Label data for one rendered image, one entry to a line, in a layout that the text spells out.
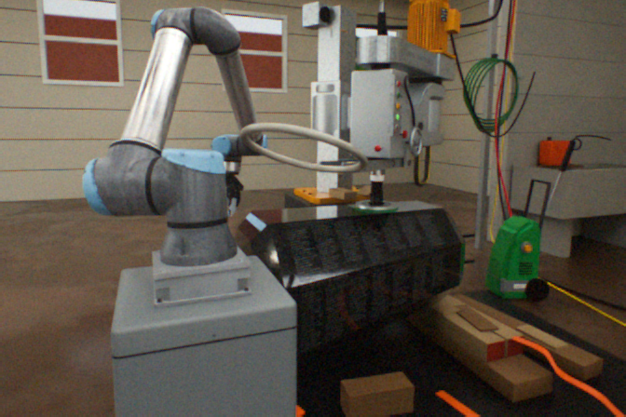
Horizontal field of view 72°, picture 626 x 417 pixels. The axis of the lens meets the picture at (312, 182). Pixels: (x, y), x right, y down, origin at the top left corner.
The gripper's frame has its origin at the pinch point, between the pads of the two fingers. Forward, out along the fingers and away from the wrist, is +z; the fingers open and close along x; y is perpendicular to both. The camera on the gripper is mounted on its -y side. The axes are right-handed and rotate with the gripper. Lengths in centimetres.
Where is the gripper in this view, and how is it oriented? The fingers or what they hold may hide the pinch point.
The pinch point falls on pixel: (230, 213)
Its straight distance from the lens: 206.0
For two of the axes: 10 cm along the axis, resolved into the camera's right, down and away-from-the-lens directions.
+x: 9.6, 0.8, -2.5
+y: -2.6, 0.6, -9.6
